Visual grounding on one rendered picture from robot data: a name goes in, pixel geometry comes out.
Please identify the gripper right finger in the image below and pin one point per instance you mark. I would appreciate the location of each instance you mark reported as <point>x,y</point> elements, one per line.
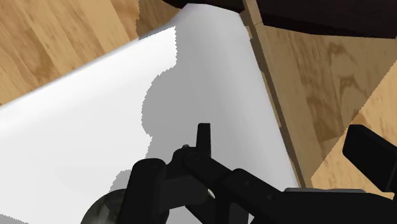
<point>372,155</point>

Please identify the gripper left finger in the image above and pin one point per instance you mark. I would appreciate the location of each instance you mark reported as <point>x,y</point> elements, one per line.
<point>198,167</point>

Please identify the white table with wooden edge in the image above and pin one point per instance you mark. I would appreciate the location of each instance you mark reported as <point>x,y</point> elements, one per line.
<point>77,124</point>

